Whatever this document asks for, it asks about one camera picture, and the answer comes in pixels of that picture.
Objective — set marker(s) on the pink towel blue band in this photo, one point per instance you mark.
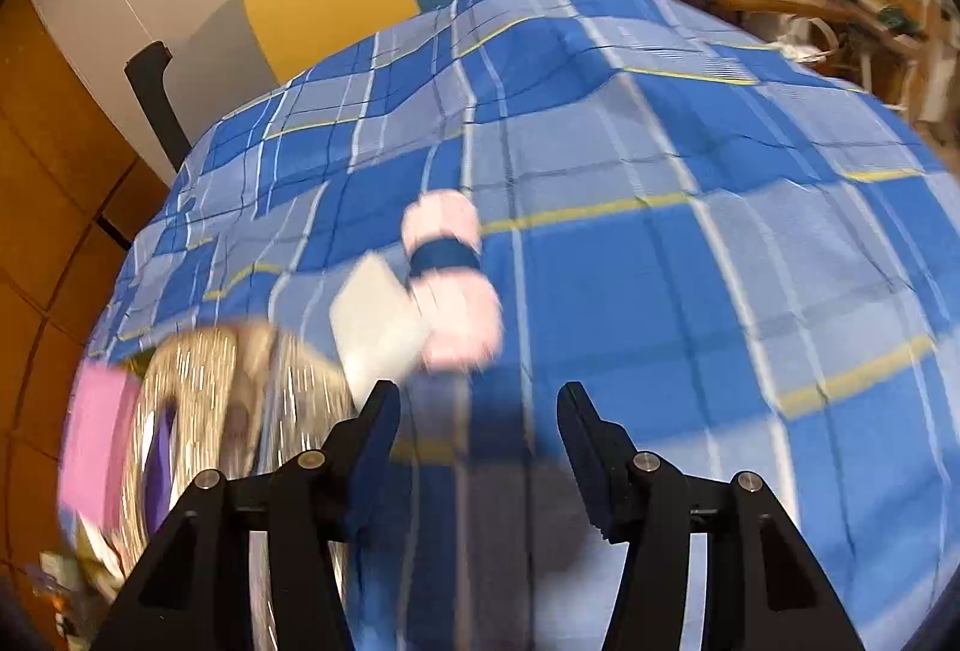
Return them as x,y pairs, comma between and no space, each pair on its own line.
441,236

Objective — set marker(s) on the blue plaid tablecloth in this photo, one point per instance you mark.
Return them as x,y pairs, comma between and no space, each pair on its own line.
747,265

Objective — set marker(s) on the wooden wardrobe panels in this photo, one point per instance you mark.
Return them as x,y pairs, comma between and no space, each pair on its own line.
74,193

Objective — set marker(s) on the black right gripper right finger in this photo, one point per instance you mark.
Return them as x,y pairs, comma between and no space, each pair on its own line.
600,453

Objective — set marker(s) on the white flat card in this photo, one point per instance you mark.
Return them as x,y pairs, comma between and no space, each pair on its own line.
378,330

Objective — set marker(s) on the black rolled mat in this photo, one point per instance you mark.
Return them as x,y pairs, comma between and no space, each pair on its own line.
145,72

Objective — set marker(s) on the pink cardboard box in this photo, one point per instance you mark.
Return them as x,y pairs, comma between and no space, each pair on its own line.
96,442

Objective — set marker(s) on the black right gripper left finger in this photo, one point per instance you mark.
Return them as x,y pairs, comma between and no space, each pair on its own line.
356,456

